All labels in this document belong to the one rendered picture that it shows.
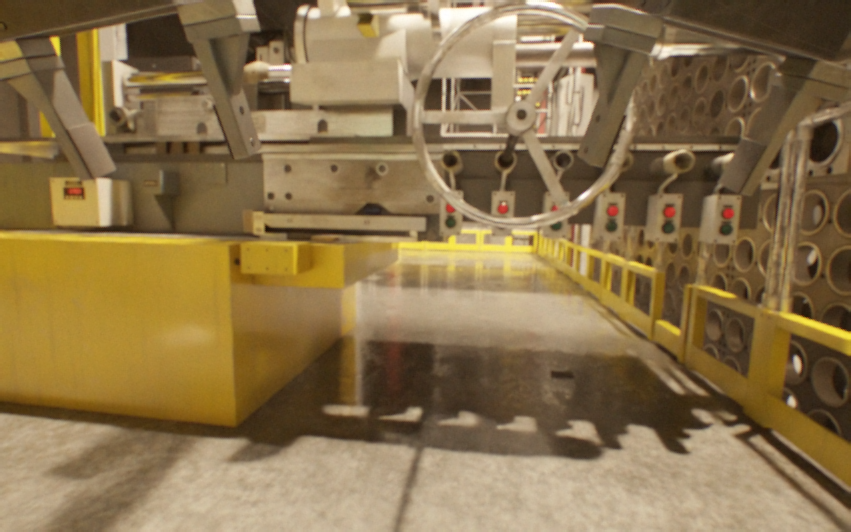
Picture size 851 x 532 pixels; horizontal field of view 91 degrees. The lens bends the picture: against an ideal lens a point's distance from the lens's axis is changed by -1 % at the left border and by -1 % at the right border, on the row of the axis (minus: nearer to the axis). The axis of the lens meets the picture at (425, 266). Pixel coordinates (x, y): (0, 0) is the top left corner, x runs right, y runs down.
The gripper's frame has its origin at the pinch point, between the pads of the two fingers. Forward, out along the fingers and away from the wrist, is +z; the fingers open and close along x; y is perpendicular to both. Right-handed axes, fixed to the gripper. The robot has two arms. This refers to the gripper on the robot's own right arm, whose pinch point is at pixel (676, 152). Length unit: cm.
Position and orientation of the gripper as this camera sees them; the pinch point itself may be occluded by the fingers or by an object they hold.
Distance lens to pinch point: 40.0
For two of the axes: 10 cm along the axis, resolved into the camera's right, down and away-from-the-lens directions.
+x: 9.8, 1.3, 1.6
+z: -1.9, 8.5, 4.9
